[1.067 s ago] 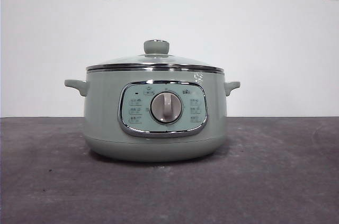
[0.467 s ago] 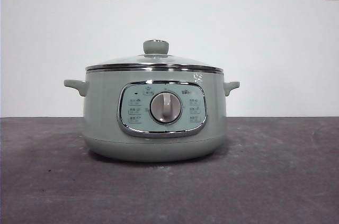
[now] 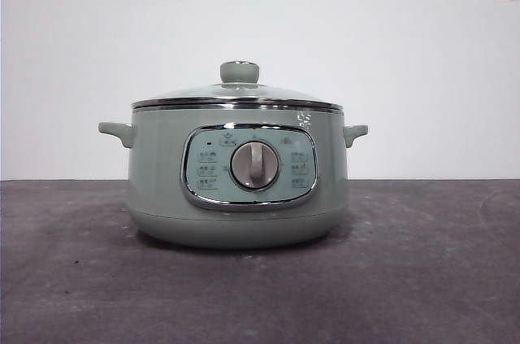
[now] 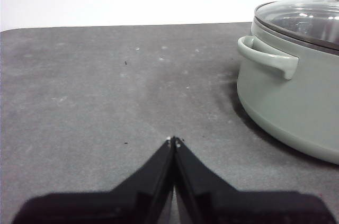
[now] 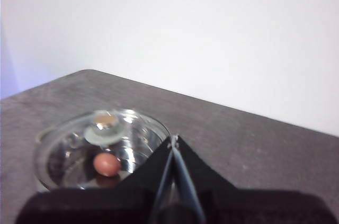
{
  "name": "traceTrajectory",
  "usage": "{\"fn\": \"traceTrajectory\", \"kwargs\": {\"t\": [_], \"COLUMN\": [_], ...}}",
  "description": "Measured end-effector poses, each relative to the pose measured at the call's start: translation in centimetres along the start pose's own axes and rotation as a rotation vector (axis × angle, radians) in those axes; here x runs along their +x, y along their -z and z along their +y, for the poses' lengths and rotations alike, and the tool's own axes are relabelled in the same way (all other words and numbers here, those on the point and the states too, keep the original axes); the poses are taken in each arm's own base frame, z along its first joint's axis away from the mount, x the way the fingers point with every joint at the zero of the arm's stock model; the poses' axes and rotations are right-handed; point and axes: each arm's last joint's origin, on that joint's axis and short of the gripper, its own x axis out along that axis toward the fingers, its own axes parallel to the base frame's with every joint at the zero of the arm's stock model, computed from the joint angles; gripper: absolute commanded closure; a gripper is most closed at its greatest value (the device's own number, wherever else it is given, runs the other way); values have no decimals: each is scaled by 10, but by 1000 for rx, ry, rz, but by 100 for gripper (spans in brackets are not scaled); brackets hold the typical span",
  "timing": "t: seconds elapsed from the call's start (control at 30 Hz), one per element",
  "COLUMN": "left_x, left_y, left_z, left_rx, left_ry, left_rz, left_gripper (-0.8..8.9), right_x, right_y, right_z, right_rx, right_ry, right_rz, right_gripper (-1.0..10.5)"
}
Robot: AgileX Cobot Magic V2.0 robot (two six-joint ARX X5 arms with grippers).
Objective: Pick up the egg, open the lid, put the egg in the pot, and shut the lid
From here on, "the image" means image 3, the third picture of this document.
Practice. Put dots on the glass lid with green knob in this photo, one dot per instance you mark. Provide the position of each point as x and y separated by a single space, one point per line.
239 73

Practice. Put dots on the pale green electric cooking pot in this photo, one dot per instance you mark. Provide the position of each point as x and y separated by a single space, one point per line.
162 181

